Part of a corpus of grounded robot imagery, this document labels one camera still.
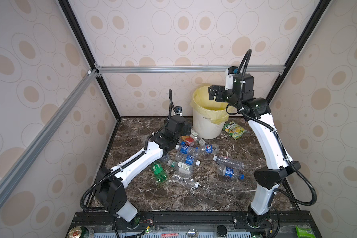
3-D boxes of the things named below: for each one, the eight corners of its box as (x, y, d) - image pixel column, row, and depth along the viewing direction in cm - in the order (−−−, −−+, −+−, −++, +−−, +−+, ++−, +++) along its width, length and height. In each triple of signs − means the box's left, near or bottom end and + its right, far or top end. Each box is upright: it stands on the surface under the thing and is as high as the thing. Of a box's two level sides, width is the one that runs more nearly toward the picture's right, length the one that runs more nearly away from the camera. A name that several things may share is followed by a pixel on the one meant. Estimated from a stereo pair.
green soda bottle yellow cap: (159, 184, 87) (157, 181, 83) (152, 170, 93) (150, 166, 89) (168, 180, 89) (167, 176, 85) (160, 166, 95) (159, 161, 91)
